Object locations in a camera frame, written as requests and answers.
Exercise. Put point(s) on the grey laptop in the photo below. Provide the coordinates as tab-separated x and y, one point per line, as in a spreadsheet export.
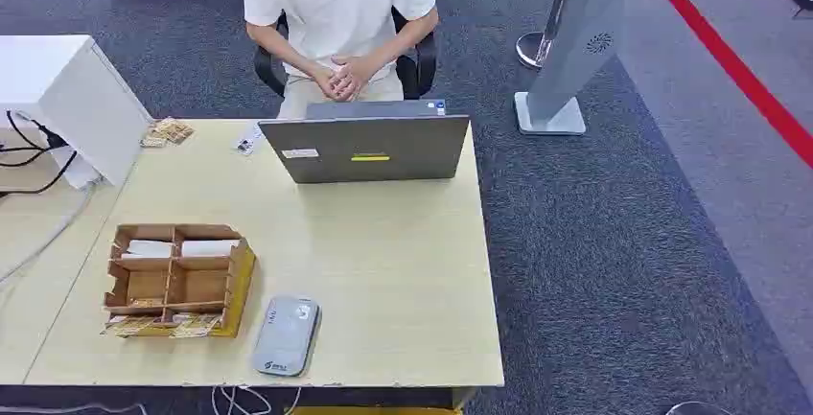
368	148

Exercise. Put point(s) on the black office chair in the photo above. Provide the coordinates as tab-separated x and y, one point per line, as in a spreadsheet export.
419	63

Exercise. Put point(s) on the white badge card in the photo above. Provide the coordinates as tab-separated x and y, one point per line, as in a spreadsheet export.
248	140

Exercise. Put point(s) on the person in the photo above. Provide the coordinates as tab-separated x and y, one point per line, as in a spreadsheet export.
330	12

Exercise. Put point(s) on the grey card reader device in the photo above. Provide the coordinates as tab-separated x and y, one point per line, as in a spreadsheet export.
287	336

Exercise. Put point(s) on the white card stack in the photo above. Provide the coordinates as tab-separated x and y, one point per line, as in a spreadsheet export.
147	249
208	247

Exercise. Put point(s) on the grey kiosk stand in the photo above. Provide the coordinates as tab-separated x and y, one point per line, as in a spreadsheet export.
571	50

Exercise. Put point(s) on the wooden card box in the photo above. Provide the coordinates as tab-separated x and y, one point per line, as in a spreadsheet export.
184	282

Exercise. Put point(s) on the patterned card stack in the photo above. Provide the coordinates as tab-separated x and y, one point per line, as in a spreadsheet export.
130	326
194	326

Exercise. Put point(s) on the patterned card in box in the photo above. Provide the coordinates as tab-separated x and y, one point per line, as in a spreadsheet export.
145	303

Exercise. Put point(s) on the red barrier belt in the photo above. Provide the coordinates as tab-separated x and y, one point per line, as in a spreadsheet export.
730	63

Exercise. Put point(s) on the white cabinet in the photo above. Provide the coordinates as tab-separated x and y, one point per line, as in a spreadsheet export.
70	101

